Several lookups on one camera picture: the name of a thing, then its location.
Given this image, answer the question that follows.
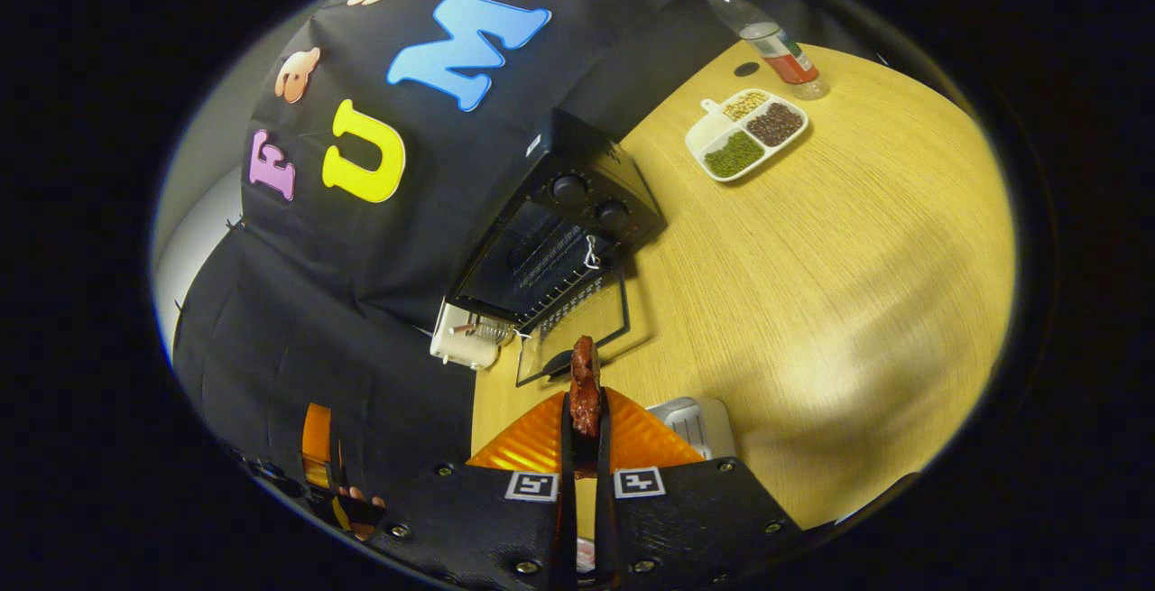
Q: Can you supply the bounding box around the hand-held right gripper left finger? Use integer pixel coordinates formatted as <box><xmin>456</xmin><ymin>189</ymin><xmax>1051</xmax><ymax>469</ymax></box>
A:
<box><xmin>383</xmin><ymin>388</ymin><xmax>578</xmax><ymax>591</ymax></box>

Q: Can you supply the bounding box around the white ridged tray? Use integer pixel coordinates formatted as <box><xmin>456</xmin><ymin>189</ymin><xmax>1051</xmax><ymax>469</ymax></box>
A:
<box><xmin>645</xmin><ymin>395</ymin><xmax>738</xmax><ymax>461</ymax></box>

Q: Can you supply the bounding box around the white divided plate with beans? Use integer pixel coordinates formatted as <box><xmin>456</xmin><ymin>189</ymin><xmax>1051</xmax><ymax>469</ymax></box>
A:
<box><xmin>684</xmin><ymin>88</ymin><xmax>810</xmax><ymax>183</ymax></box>

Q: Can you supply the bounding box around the clear bottle with red label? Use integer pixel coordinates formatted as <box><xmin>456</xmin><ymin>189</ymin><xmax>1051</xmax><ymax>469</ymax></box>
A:
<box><xmin>692</xmin><ymin>0</ymin><xmax>831</xmax><ymax>102</ymax></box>

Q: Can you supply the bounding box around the metal wire basket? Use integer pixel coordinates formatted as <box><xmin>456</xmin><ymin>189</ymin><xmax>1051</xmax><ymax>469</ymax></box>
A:
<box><xmin>465</xmin><ymin>316</ymin><xmax>517</xmax><ymax>348</ymax></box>

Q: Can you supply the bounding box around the white toaster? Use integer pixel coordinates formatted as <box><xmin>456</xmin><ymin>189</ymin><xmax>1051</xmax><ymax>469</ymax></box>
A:
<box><xmin>430</xmin><ymin>300</ymin><xmax>506</xmax><ymax>371</ymax></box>

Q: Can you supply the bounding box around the red-brown grilled meat piece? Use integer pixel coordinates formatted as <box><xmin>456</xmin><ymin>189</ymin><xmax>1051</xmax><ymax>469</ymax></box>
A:
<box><xmin>567</xmin><ymin>335</ymin><xmax>607</xmax><ymax>481</ymax></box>

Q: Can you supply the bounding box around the black electric oven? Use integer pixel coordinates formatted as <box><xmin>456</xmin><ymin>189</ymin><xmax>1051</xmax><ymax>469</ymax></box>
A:
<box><xmin>448</xmin><ymin>108</ymin><xmax>669</xmax><ymax>389</ymax></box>

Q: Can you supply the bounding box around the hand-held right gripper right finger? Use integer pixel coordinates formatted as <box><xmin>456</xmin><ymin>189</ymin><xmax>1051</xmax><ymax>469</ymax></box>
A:
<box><xmin>591</xmin><ymin>388</ymin><xmax>804</xmax><ymax>590</ymax></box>

